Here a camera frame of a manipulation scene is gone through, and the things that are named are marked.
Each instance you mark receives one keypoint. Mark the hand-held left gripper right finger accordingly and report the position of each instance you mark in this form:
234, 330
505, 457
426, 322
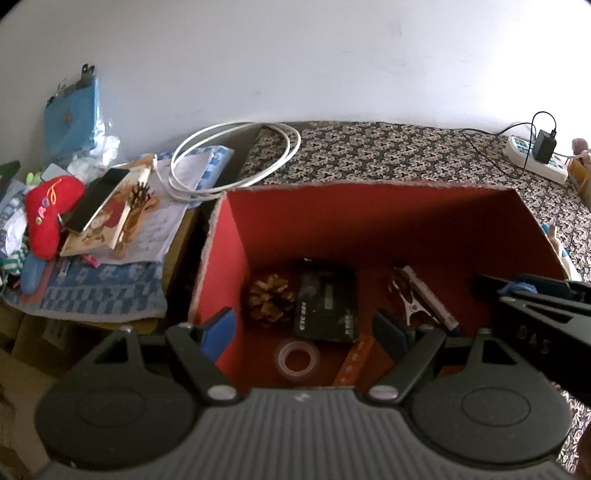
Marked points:
390, 332

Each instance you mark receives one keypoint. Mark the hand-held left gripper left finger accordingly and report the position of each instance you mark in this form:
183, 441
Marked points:
219, 332

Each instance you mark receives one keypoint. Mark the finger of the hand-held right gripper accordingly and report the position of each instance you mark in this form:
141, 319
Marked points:
540, 286
545, 341

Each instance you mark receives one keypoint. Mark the metal spring clip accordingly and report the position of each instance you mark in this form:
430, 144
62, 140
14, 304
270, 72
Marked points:
411, 302

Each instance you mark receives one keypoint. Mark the orange tube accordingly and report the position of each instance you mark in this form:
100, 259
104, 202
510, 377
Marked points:
355, 362

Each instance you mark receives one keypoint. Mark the large brown pine cone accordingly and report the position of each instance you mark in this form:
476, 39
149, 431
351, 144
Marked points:
270, 300

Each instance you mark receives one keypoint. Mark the clear tape roll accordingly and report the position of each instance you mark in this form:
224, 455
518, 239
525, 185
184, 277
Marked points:
282, 357

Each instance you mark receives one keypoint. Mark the black electronic device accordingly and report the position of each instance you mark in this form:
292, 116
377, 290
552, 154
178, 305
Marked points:
328, 304

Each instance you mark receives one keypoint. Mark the red cardboard box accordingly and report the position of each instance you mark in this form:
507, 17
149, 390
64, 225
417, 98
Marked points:
369, 230

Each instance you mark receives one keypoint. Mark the clear plastic case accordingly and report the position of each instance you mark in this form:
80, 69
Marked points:
561, 254

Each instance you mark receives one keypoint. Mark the wooden box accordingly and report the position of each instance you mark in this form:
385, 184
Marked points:
581, 180

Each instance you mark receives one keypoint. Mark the white printed papers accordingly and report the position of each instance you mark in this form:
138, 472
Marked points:
157, 226

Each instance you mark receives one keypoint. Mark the white power strip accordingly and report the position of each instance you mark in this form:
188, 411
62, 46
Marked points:
521, 152

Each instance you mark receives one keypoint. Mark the black charger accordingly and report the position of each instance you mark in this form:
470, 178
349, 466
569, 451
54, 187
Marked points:
545, 145

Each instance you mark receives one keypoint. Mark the small toy figure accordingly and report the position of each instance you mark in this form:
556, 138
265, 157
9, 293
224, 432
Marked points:
581, 146

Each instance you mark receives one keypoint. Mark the illustrated picture book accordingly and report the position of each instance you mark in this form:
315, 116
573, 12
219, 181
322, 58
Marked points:
99, 230

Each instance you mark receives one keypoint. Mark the small pine cone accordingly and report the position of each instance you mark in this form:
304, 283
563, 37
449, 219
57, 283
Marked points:
138, 196

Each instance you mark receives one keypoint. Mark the floral patterned tablecloth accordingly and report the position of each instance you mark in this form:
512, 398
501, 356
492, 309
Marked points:
392, 152

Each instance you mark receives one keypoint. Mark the smartphone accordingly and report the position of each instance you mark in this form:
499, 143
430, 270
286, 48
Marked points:
97, 198

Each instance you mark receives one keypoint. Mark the red plush toy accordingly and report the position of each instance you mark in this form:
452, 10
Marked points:
46, 207

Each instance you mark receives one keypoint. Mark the blue pouch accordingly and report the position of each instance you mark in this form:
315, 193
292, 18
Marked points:
69, 120

